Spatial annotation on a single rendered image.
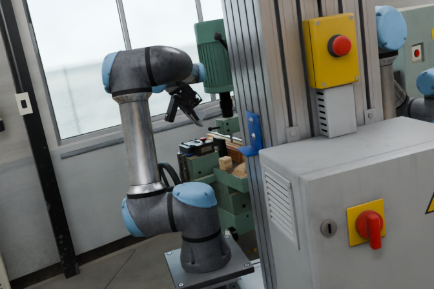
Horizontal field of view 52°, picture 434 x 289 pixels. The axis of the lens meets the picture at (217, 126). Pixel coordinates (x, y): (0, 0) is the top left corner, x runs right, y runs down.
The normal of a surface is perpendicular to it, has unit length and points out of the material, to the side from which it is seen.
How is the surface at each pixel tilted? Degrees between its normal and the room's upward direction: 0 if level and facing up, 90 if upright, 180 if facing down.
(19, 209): 90
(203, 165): 90
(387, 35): 82
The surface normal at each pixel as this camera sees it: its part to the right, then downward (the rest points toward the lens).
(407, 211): 0.27, 0.18
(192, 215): -0.04, 0.22
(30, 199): 0.50, 0.11
